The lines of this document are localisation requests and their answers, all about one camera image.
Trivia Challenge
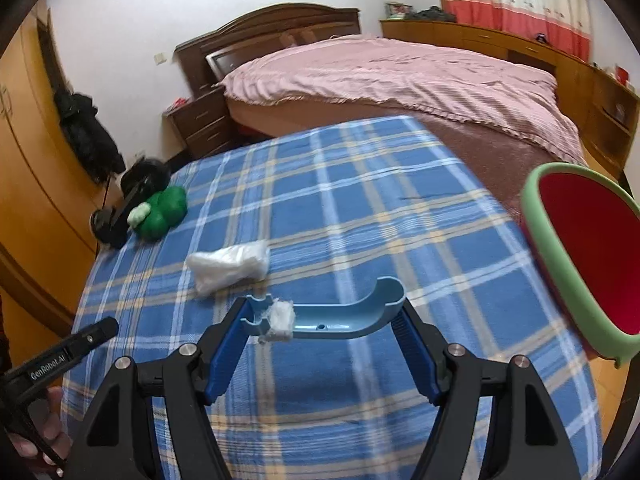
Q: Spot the small white cauliflower toy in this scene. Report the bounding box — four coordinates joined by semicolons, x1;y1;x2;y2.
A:
126;202;152;226

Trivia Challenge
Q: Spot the wooden cabinet row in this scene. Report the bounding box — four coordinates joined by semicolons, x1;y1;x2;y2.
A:
379;19;640;181

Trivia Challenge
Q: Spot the dark wooden bed headboard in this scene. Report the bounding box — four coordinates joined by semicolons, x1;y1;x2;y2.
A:
174;3;362;96

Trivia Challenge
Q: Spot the white and blue sock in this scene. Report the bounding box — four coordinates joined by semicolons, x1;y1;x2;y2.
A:
186;240;271;297

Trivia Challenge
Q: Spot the black jacket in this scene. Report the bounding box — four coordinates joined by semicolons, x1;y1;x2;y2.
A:
52;89;126;183

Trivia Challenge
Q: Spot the green pumpkin toy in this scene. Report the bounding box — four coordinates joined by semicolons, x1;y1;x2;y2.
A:
131;186;189;240

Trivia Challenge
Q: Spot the person's left hand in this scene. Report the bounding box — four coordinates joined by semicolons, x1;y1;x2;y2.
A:
10;386;74;468

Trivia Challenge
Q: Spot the light blue plastic piece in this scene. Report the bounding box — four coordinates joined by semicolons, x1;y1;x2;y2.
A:
240;276;407;341

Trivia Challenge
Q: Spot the wooden wardrobe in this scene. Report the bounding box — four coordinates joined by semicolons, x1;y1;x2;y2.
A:
0;7;121;356

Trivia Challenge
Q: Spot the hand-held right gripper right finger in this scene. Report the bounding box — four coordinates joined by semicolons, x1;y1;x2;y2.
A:
391;299;583;480

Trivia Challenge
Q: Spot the dark clothes pile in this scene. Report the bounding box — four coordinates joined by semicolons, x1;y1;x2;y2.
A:
407;6;457;23

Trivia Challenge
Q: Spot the blue plaid tablecloth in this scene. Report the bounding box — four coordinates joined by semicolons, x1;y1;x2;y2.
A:
60;115;603;480

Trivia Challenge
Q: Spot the white tissue scrap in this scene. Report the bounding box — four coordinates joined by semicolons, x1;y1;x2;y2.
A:
257;297;296;345

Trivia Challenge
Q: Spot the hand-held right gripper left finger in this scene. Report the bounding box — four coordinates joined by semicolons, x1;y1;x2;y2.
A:
62;296;251;480

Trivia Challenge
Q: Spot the red bucket with green rim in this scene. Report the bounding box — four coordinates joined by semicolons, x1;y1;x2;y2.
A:
520;162;640;361

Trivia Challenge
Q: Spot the bed with pink cover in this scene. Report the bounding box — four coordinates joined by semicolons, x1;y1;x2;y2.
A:
215;35;588;166

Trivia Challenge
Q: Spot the dark wooden nightstand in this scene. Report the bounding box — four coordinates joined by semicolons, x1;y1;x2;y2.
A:
166;84;236;161

